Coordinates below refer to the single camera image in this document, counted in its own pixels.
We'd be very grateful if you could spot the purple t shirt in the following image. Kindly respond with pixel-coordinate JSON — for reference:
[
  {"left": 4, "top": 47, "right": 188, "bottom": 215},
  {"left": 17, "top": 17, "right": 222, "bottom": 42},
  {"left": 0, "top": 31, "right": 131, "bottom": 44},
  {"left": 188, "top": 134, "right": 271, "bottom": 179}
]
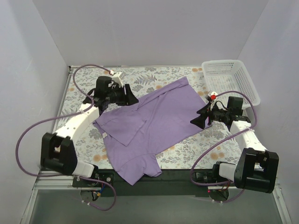
[{"left": 93, "top": 77, "right": 205, "bottom": 185}]

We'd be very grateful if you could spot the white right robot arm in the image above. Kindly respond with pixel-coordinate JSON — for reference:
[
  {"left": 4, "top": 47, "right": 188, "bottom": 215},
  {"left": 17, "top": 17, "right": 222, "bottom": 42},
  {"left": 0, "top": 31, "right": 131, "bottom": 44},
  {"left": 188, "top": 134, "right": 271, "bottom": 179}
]
[{"left": 190, "top": 94, "right": 279, "bottom": 193}]

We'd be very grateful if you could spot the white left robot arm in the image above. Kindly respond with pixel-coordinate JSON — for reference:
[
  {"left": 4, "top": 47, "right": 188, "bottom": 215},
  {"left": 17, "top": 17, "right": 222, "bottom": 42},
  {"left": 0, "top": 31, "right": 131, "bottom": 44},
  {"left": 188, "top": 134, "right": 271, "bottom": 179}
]
[{"left": 41, "top": 72, "right": 138, "bottom": 187}]

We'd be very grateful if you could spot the white plastic basket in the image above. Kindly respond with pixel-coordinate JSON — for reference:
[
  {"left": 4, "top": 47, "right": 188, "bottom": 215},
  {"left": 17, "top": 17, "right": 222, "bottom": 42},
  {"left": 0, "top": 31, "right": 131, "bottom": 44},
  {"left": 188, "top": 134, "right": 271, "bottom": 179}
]
[{"left": 201, "top": 60, "right": 260, "bottom": 106}]

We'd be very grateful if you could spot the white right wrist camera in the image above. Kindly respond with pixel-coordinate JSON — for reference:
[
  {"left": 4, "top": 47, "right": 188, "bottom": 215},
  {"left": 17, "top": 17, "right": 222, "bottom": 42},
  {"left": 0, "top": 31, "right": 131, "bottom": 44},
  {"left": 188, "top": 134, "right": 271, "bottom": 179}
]
[{"left": 205, "top": 91, "right": 218, "bottom": 103}]

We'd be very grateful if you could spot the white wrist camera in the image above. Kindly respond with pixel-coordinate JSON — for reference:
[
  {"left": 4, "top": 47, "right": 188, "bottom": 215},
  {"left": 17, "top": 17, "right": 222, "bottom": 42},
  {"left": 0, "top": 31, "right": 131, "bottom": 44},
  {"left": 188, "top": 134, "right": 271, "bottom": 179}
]
[
  {"left": 109, "top": 70, "right": 124, "bottom": 88},
  {"left": 205, "top": 91, "right": 218, "bottom": 103}
]

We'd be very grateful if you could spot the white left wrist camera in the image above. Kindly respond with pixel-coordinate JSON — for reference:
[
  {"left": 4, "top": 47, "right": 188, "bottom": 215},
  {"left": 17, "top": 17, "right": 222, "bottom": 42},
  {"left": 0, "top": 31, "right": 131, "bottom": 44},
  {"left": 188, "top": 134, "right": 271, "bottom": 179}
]
[{"left": 109, "top": 70, "right": 124, "bottom": 88}]

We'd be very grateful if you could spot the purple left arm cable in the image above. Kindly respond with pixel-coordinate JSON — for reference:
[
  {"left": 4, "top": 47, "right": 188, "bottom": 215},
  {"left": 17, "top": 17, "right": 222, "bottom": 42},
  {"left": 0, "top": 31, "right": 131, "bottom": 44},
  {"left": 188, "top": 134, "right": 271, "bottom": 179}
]
[{"left": 15, "top": 64, "right": 117, "bottom": 211}]

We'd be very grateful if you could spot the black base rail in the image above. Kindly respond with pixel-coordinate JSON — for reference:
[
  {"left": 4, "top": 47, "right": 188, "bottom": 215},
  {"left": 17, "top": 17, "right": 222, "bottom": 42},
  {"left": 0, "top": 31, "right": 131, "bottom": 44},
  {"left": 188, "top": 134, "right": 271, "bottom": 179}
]
[{"left": 72, "top": 169, "right": 225, "bottom": 197}]

